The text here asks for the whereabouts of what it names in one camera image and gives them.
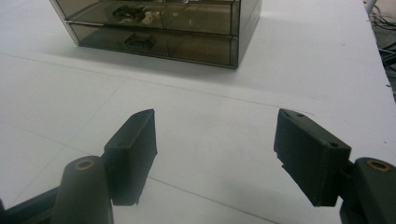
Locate small beige object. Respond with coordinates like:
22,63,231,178
141,10,157,26

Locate bundle of floor cables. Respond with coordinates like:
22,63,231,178
368,4,396,104

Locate white metal desk frame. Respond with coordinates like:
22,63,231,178
363,0,378,15

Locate smoky transparent drawer cabinet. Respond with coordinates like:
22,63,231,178
49,0,263,70

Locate white table cover sheet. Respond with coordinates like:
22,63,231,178
0,0,396,224

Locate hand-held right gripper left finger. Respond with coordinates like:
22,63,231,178
103,108,159,207

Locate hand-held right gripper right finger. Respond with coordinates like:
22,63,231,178
274,107,352,208

